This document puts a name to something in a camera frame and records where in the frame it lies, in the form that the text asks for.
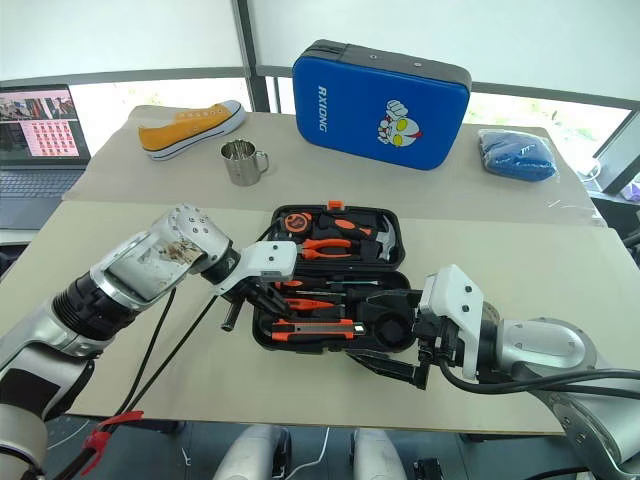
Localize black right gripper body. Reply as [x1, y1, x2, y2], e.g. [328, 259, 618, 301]
[411, 308, 465, 370]

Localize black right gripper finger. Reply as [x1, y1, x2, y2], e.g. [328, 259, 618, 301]
[347, 349, 431, 392]
[364, 288, 426, 316]

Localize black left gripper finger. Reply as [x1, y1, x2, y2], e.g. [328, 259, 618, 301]
[244, 294, 287, 316]
[249, 281, 289, 308]

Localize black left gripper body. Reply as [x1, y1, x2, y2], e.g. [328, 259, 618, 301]
[221, 279, 262, 333]

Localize orange voltage tester pen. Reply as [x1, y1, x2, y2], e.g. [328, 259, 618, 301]
[283, 297, 337, 312]

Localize black orange utility knife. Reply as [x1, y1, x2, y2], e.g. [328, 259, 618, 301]
[271, 319, 367, 344]

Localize black tool case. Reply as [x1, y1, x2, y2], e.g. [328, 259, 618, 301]
[251, 199, 419, 357]

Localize orange black tape measure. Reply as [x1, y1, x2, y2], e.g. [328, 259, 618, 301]
[281, 211, 313, 236]

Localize grey rounded shell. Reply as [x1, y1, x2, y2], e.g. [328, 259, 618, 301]
[216, 425, 282, 480]
[351, 428, 407, 480]

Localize stainless steel mug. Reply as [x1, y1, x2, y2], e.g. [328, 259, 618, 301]
[220, 140, 271, 188]

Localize yellow canvas sneaker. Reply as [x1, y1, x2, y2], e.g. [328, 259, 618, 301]
[137, 99, 247, 162]

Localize blue cloth in plastic bag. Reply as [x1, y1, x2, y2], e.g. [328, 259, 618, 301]
[476, 127, 557, 183]

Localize blue RXIONG cartoon case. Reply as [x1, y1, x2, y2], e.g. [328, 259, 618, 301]
[291, 38, 473, 172]

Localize grey laptop pink screen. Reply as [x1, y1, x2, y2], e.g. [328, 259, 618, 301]
[0, 83, 92, 231]

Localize grey window railing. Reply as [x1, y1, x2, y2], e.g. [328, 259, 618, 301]
[0, 64, 640, 105]

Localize dark framed monitor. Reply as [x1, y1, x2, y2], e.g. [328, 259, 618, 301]
[594, 101, 640, 194]

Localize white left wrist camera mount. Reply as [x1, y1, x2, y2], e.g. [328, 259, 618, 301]
[214, 240, 300, 297]

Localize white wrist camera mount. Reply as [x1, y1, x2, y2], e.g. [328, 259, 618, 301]
[418, 264, 485, 384]
[214, 240, 300, 297]

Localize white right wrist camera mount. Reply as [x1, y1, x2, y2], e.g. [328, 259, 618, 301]
[418, 264, 485, 384]

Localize orange handled pliers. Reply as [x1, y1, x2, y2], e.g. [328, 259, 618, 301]
[296, 237, 354, 262]

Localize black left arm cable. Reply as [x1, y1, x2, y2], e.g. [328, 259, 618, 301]
[59, 222, 281, 480]

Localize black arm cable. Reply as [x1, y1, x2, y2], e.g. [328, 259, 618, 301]
[438, 358, 640, 397]
[59, 222, 281, 480]

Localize claw hammer orange black handle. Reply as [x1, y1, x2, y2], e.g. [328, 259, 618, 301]
[319, 211, 402, 264]

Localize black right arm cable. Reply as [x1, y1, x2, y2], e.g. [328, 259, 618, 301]
[438, 358, 640, 397]

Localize red cable clip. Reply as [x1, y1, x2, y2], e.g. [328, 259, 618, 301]
[81, 409, 145, 463]

